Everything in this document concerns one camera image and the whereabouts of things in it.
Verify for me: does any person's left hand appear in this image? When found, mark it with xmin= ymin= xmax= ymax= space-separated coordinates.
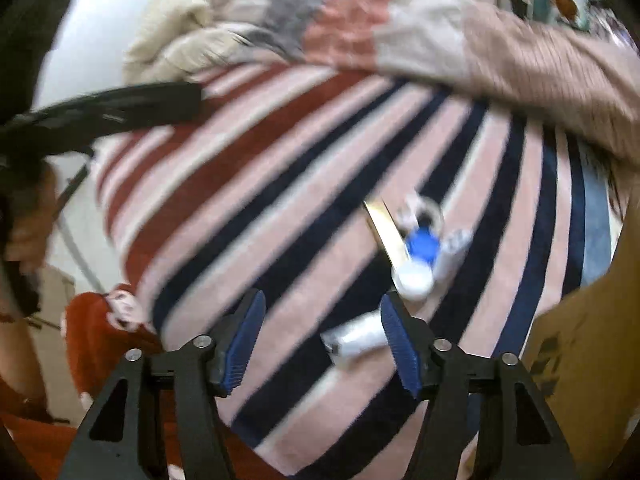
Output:
xmin=7 ymin=166 xmax=59 ymax=267

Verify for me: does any patchwork knit blanket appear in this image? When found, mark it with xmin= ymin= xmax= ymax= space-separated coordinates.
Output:
xmin=210 ymin=0 xmax=640 ymax=163

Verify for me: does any striped blanket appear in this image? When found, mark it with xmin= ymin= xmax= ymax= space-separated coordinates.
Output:
xmin=90 ymin=60 xmax=617 ymax=480

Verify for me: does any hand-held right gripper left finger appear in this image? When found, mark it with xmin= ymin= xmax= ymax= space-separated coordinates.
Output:
xmin=60 ymin=289 xmax=267 ymax=480

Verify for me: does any cream cloth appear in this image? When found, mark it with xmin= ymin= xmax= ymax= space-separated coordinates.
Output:
xmin=122 ymin=0 xmax=261 ymax=85

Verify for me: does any person's left forearm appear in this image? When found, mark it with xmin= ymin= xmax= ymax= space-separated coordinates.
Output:
xmin=0 ymin=305 xmax=48 ymax=411

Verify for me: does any grey cable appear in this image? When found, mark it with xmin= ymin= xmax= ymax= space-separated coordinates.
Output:
xmin=52 ymin=159 xmax=95 ymax=222

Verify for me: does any white tube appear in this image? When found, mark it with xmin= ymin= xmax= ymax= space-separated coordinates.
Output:
xmin=432 ymin=229 xmax=474 ymax=282

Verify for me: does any white bottle with blue cap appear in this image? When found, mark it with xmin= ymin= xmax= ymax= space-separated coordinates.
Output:
xmin=391 ymin=227 xmax=442 ymax=302

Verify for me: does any small white wrapped object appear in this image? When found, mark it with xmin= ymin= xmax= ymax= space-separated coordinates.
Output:
xmin=320 ymin=310 xmax=392 ymax=369

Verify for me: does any gold flat strip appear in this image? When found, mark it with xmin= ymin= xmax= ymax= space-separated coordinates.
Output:
xmin=362 ymin=198 xmax=409 ymax=275

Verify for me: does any red plush toy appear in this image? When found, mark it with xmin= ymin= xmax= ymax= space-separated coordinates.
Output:
xmin=60 ymin=282 xmax=162 ymax=403

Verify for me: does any clear plastic ring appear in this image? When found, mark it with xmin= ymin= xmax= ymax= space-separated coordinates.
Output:
xmin=397 ymin=192 xmax=446 ymax=234

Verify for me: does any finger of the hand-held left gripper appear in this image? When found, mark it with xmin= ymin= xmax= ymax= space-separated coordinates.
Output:
xmin=0 ymin=82 xmax=203 ymax=157

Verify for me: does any cardboard box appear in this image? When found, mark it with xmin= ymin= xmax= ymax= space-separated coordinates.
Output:
xmin=460 ymin=265 xmax=640 ymax=480

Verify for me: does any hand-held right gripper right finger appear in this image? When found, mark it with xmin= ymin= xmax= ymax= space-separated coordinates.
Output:
xmin=381 ymin=290 xmax=581 ymax=480

